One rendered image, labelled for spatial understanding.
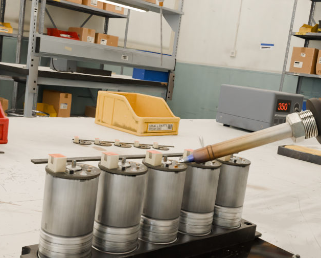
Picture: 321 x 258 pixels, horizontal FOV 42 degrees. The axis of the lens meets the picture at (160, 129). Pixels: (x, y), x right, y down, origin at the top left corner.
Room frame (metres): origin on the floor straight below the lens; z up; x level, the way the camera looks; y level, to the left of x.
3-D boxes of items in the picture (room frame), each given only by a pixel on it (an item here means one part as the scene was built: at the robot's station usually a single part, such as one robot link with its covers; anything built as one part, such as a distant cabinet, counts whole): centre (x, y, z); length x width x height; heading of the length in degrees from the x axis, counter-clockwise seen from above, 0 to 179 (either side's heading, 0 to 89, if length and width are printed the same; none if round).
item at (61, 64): (3.05, 0.76, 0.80); 0.15 x 0.12 x 0.10; 65
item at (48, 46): (3.19, 0.41, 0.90); 1.30 x 0.06 x 0.12; 136
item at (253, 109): (0.96, -0.22, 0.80); 0.15 x 0.12 x 0.10; 41
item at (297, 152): (0.67, -0.24, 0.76); 0.07 x 0.05 x 0.02; 48
